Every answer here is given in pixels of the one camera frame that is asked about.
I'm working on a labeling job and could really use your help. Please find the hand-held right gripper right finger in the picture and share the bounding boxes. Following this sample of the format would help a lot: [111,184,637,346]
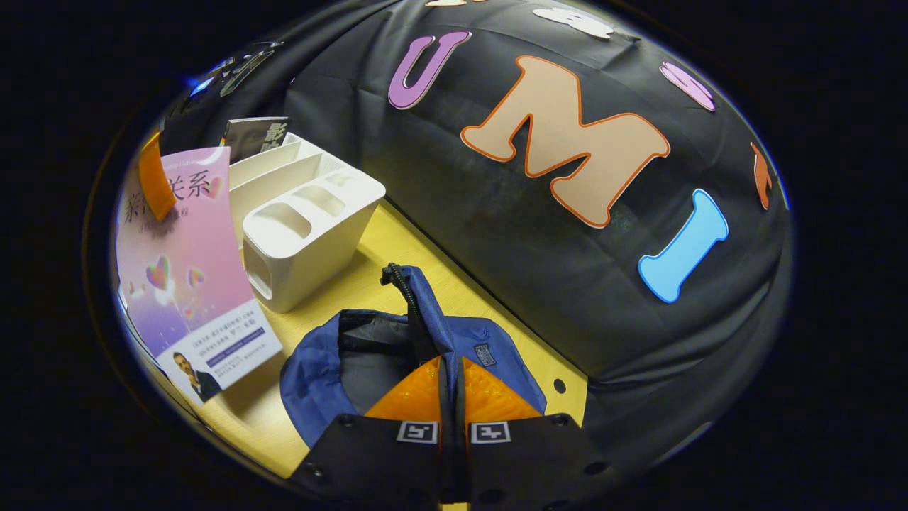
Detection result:
[454,353,619,508]

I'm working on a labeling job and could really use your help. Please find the pink book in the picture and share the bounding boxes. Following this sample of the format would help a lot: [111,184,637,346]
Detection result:
[116,147,284,407]

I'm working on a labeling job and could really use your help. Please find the blue schoolbag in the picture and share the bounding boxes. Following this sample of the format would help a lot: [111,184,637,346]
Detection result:
[279,264,548,449]

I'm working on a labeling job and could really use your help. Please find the black backdrop cloth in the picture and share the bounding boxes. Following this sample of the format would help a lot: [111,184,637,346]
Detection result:
[160,0,794,483]

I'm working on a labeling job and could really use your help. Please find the dark cover book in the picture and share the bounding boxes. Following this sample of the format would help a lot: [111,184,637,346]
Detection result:
[220,116,290,165]

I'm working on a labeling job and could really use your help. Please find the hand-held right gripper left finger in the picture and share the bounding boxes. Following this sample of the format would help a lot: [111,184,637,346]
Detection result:
[287,353,455,508]

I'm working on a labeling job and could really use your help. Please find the white bookshelf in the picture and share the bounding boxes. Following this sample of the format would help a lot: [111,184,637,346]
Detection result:
[227,133,387,314]

